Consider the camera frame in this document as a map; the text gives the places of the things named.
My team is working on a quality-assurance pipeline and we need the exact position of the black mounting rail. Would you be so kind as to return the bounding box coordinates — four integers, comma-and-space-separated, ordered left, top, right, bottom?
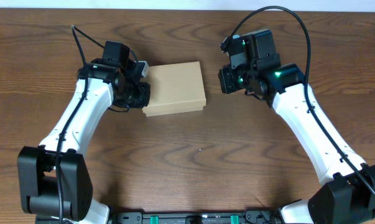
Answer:
34, 209, 300, 224

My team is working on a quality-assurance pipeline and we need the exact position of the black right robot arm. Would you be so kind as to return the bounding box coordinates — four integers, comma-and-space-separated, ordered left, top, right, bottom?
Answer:
218, 29, 375, 223

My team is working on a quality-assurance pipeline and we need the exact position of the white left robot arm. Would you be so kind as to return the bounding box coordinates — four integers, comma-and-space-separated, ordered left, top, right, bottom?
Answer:
17, 41, 150, 223

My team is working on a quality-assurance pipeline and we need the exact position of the cardboard box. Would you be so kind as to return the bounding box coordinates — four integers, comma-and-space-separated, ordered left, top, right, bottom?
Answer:
142, 62, 206, 117

